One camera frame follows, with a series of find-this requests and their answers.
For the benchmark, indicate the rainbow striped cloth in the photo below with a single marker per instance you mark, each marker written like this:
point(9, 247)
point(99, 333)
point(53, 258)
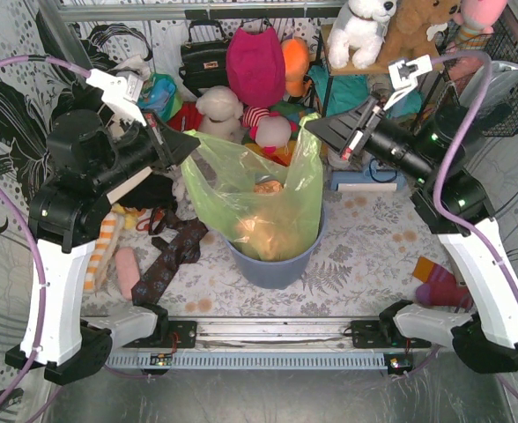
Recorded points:
point(282, 156)

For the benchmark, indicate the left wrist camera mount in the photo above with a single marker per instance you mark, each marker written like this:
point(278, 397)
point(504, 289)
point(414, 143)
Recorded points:
point(120, 93)

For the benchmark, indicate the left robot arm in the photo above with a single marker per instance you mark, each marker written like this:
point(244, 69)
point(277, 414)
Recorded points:
point(92, 171)

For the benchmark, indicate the colourful scarf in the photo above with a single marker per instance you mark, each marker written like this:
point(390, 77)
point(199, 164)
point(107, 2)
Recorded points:
point(159, 94)

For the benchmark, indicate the colourful striped sock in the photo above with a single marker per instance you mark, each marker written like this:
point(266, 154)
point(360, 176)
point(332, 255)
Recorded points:
point(438, 286)

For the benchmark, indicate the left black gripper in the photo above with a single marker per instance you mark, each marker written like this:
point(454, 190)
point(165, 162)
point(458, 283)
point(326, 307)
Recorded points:
point(157, 141)

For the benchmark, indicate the red garment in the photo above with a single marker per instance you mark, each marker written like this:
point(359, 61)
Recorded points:
point(187, 118)

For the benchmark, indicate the black wire basket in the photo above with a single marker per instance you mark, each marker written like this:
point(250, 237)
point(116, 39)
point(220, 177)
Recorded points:
point(500, 120)

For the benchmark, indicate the orange plush toy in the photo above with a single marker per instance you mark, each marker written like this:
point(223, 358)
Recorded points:
point(296, 56)

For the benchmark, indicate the dark patterned necktie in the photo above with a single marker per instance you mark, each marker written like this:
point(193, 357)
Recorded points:
point(179, 243)

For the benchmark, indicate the orange white checkered towel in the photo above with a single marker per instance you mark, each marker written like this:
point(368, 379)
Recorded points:
point(110, 229)

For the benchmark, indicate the green plastic trash bag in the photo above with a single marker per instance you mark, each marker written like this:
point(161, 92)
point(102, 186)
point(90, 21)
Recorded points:
point(221, 202)

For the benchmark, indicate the teal cloth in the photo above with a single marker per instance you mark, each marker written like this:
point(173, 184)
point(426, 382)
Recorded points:
point(348, 92)

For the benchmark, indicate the silver pouch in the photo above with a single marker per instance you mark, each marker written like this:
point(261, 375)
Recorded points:
point(503, 80)

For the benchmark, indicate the pink white striped plush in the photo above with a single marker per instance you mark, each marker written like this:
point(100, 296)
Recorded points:
point(269, 130)

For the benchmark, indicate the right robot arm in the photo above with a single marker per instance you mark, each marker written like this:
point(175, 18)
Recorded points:
point(458, 211)

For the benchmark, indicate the pink fuzzy sock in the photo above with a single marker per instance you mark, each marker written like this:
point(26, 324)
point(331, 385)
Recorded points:
point(127, 271)

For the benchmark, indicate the pink plush toy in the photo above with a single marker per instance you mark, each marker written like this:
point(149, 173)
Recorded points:
point(475, 19)

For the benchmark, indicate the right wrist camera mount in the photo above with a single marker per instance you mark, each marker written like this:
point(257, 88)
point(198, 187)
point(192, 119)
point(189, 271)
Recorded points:
point(404, 77)

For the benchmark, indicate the white fluffy plush toy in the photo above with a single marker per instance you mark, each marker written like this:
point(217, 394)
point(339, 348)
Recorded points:
point(221, 110)

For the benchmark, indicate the brown teddy bear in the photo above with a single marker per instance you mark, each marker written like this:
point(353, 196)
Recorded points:
point(410, 31)

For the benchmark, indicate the cream canvas tote bag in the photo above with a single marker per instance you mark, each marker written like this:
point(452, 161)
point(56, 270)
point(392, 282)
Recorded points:
point(126, 187)

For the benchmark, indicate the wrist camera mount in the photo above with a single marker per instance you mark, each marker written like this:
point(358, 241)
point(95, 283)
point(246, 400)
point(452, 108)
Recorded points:
point(120, 93)
point(404, 77)

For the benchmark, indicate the white plush dog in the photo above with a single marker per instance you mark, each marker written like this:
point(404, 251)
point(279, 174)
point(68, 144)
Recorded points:
point(358, 32)

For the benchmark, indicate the blue trash bin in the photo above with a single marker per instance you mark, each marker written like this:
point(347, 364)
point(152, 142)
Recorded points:
point(275, 275)

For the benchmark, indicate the crumpled brown paper trash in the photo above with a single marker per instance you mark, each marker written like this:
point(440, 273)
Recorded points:
point(266, 234)

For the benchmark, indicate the black leather handbag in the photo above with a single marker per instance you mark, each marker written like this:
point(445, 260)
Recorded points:
point(203, 64)

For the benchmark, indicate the metal base rail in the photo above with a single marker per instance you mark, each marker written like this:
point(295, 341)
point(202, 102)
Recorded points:
point(269, 343)

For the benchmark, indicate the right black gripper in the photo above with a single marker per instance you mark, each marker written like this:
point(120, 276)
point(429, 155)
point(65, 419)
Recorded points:
point(361, 133)

